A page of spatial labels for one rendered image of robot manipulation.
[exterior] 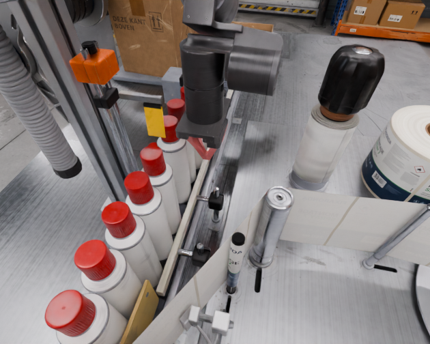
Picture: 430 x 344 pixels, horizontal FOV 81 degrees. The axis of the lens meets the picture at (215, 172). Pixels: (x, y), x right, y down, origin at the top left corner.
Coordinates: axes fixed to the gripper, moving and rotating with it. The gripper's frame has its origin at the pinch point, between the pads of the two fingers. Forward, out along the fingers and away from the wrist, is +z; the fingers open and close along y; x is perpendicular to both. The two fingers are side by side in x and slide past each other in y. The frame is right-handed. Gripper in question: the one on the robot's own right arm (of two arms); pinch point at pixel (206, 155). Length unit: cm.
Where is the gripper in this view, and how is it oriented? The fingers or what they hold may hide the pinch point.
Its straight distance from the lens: 46.1
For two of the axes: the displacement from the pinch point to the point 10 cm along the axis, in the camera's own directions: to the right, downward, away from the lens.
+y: 2.2, -7.3, 6.5
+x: -9.7, -1.7, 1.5
